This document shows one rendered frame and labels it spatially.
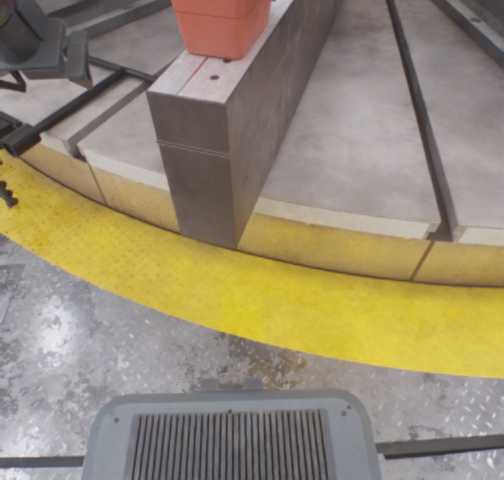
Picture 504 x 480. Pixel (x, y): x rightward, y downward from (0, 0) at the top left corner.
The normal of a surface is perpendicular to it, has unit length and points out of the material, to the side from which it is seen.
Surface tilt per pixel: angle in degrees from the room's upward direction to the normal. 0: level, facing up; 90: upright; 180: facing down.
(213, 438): 0
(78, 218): 0
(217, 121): 90
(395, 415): 0
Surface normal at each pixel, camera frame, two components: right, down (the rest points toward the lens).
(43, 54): 0.00, -0.17
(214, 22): -0.32, 0.80
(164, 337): -0.01, -0.64
